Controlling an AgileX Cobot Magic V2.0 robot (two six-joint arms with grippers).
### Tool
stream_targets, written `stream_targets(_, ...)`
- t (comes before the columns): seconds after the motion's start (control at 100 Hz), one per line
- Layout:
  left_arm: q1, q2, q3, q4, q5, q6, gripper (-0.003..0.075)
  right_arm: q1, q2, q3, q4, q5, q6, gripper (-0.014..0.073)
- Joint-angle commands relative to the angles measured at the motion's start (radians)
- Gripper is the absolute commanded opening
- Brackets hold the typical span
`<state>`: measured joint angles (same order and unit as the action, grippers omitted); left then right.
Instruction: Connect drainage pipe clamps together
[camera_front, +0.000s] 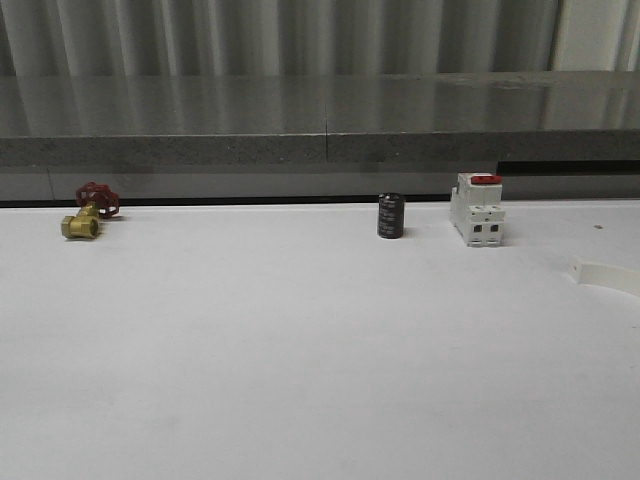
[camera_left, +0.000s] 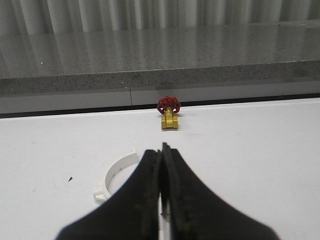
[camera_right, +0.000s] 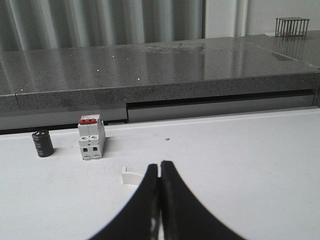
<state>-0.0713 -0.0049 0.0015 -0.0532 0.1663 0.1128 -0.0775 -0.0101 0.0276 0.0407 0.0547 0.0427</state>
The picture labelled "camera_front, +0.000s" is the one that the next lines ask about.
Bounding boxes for brass valve with red handle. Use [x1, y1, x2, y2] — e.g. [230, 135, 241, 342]
[61, 182, 120, 239]

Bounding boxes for black cylindrical capacitor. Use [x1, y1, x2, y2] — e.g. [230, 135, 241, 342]
[377, 192, 405, 239]

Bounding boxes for white half-ring pipe clamp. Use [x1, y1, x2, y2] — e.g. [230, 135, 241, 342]
[569, 258, 640, 296]

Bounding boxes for grey stone counter ledge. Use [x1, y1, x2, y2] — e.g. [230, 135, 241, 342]
[1, 72, 639, 171]

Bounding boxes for white circuit breaker red switch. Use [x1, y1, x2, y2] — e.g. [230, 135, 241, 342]
[450, 172, 505, 247]

